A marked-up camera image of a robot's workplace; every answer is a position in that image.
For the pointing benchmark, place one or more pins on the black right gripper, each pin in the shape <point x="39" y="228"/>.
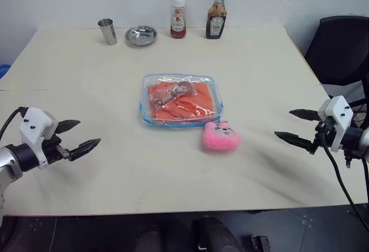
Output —
<point x="322" y="136"/>

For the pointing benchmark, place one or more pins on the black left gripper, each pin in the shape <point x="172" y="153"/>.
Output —
<point x="53" y="149"/>

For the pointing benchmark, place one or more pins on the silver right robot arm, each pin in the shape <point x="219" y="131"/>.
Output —
<point x="359" y="142"/>

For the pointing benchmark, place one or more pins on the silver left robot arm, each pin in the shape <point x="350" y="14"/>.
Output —
<point x="11" y="159"/>

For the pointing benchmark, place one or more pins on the clear pouch with orange cloth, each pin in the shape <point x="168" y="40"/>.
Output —
<point x="178" y="102"/>

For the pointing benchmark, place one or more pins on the orange cloth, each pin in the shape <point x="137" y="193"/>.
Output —
<point x="184" y="105"/>

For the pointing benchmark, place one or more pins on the pink plush toy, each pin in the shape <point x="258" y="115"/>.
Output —
<point x="220" y="138"/>

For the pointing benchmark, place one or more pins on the black office chair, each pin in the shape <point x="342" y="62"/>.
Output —
<point x="340" y="56"/>

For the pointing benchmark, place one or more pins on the blue object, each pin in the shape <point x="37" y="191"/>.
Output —
<point x="3" y="71"/>

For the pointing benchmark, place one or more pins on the steel cup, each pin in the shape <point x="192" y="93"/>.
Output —
<point x="107" y="31"/>

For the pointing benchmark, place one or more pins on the round steel dish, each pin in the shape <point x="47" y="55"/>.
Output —
<point x="141" y="35"/>

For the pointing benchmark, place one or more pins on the small black block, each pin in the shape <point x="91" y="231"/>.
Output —
<point x="260" y="243"/>

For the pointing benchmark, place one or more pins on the brown sauce bottle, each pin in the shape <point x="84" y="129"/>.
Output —
<point x="216" y="15"/>

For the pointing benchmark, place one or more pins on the red ketchup bottle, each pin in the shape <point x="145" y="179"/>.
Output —
<point x="178" y="18"/>

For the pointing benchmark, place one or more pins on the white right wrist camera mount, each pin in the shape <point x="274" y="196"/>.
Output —
<point x="338" y="119"/>

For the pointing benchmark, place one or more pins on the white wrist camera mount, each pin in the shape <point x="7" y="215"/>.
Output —
<point x="338" y="119"/>
<point x="34" y="126"/>

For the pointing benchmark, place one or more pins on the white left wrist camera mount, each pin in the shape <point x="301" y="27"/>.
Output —
<point x="34" y="126"/>

